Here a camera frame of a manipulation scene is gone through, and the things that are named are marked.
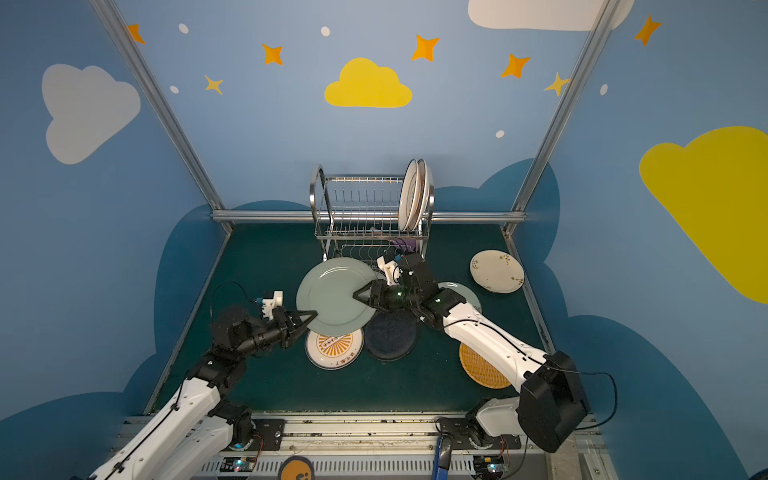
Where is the light green flower plate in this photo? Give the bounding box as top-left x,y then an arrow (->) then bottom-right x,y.
438,281 -> 482,312

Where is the plain pale green plate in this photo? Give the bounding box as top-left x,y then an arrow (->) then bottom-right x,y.
296,258 -> 376,336

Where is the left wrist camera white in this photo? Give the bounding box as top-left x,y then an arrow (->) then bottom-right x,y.
256,290 -> 284,320

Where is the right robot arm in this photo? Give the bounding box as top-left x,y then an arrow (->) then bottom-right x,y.
352,253 -> 590,453

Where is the pink purple silicone spatula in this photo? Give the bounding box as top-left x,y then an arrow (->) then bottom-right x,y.
391,238 -> 419,252

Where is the orange woven plate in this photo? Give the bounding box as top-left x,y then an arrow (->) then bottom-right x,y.
459,344 -> 511,390

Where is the blue handled tool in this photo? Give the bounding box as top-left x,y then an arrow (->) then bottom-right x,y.
431,435 -> 452,480

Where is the dark blue speckled plate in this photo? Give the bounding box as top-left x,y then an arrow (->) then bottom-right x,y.
363,311 -> 421,362

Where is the orange sunburst plate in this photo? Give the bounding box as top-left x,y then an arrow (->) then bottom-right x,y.
416,159 -> 433,231
305,329 -> 364,371

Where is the white red-berry plate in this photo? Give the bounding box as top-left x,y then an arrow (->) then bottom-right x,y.
470,250 -> 525,294

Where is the white cloud motif plate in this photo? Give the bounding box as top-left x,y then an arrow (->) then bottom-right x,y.
398,159 -> 418,231

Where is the orange sunburst plate flat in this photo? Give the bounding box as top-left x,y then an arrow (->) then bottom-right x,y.
305,329 -> 364,371

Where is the stainless steel dish rack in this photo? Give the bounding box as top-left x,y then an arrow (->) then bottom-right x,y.
309,165 -> 435,266

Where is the round black orange logo disc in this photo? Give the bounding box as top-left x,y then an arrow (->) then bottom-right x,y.
277,456 -> 315,480

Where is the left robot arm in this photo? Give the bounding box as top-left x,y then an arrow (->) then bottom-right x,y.
90,306 -> 317,479

